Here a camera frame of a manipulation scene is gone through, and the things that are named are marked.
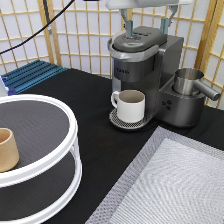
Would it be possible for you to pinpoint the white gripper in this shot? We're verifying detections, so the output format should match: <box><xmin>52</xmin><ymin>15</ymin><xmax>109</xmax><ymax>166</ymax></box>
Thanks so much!
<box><xmin>105</xmin><ymin>0</ymin><xmax>193</xmax><ymax>39</ymax></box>

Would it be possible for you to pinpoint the grey Keurig coffee machine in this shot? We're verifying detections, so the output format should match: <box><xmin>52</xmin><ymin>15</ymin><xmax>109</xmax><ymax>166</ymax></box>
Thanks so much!
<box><xmin>108</xmin><ymin>26</ymin><xmax>205</xmax><ymax>130</ymax></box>

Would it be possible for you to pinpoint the steel milk frother cup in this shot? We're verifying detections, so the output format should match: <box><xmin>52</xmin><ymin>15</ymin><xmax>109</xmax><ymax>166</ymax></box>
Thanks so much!
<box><xmin>173</xmin><ymin>68</ymin><xmax>221</xmax><ymax>101</ymax></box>

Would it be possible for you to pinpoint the wooden shoji folding screen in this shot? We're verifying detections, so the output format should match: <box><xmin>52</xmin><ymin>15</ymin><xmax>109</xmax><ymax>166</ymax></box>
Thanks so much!
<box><xmin>0</xmin><ymin>0</ymin><xmax>224</xmax><ymax>110</ymax></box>

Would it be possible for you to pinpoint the white ceramic mug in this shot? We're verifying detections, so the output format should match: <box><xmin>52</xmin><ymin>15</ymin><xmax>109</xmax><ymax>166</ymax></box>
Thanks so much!
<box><xmin>111</xmin><ymin>90</ymin><xmax>145</xmax><ymax>123</ymax></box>

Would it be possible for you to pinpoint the white two-tier round shelf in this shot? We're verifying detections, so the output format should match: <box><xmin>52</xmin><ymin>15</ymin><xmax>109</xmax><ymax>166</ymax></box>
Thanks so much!
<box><xmin>0</xmin><ymin>94</ymin><xmax>82</xmax><ymax>224</ymax></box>

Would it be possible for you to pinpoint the grey woven placemat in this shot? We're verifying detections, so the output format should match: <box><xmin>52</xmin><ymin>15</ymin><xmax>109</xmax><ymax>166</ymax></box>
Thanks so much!
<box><xmin>85</xmin><ymin>127</ymin><xmax>224</xmax><ymax>224</ymax></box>

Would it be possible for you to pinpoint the tan wooden cup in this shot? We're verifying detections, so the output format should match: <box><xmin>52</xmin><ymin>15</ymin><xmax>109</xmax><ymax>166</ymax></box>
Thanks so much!
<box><xmin>0</xmin><ymin>128</ymin><xmax>19</xmax><ymax>172</ymax></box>

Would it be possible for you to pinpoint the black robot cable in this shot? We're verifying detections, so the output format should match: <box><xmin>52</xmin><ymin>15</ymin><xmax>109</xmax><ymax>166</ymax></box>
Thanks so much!
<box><xmin>0</xmin><ymin>0</ymin><xmax>76</xmax><ymax>56</ymax></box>

